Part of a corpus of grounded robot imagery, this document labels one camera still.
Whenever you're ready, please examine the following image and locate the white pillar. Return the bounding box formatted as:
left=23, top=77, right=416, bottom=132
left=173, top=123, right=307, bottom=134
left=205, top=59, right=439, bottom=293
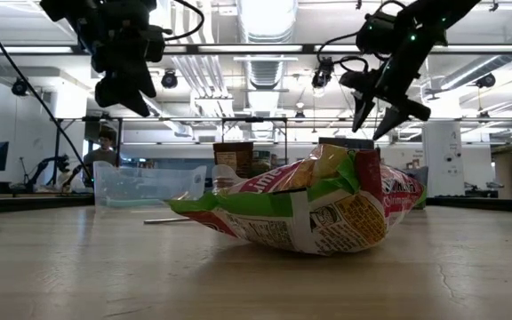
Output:
left=421, top=122, right=464, bottom=199

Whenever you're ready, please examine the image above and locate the dark grey plastic bin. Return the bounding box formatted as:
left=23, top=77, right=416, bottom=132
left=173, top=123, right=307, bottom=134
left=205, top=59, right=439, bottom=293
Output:
left=404, top=166, right=430, bottom=210

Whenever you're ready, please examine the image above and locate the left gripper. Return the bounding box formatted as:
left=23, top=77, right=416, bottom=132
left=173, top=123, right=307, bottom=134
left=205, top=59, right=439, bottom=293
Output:
left=40, top=0, right=166, bottom=118

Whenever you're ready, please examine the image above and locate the silver metal spoon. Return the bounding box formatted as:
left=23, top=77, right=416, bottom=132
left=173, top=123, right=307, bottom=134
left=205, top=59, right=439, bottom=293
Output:
left=143, top=216, right=194, bottom=225

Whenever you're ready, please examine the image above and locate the black overhead beam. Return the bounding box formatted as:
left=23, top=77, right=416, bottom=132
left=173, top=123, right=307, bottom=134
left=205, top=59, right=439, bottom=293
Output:
left=0, top=43, right=512, bottom=56

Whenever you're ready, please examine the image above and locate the clear plastic bin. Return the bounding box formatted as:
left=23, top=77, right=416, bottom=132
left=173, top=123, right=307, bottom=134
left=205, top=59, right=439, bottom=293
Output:
left=92, top=160, right=208, bottom=211

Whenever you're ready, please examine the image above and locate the silver ventilation duct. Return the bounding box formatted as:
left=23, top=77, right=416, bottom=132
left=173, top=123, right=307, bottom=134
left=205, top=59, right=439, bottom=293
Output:
left=237, top=0, right=300, bottom=44

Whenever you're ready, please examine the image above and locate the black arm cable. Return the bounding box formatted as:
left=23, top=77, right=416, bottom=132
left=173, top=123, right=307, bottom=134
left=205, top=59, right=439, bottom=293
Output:
left=316, top=0, right=406, bottom=75
left=0, top=0, right=206, bottom=181

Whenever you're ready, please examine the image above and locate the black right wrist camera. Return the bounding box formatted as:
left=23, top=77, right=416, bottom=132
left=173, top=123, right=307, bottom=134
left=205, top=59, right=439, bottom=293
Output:
left=356, top=11, right=402, bottom=55

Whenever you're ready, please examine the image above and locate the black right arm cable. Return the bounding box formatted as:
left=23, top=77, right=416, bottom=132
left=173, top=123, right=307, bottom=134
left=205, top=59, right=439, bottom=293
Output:
left=316, top=0, right=406, bottom=75

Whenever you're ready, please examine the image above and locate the person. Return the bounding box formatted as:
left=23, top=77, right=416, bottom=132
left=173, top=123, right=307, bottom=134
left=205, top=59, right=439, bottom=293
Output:
left=81, top=129, right=120, bottom=188

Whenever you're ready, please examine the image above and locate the black ceiling spotlight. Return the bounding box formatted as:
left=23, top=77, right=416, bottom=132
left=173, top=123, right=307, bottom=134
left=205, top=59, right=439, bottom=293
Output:
left=311, top=56, right=336, bottom=90
left=476, top=73, right=497, bottom=89
left=10, top=76, right=31, bottom=97
left=160, top=69, right=180, bottom=90

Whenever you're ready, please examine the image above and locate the black rectangular panel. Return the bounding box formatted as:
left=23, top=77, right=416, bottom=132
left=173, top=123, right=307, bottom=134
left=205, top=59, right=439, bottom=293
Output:
left=317, top=136, right=375, bottom=151

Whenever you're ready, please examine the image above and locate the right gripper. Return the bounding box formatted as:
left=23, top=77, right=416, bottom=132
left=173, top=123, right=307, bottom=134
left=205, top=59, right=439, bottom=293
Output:
left=339, top=28, right=446, bottom=141

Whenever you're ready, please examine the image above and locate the white plastic bin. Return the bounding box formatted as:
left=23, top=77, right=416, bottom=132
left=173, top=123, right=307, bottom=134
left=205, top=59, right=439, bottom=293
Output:
left=212, top=163, right=284, bottom=190

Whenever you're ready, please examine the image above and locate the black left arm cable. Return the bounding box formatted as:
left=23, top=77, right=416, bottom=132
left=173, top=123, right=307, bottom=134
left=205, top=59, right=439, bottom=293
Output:
left=0, top=0, right=206, bottom=181

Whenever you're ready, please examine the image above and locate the lime shrimp ramen packet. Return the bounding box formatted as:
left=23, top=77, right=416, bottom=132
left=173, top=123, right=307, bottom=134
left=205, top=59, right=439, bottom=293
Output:
left=166, top=144, right=428, bottom=257

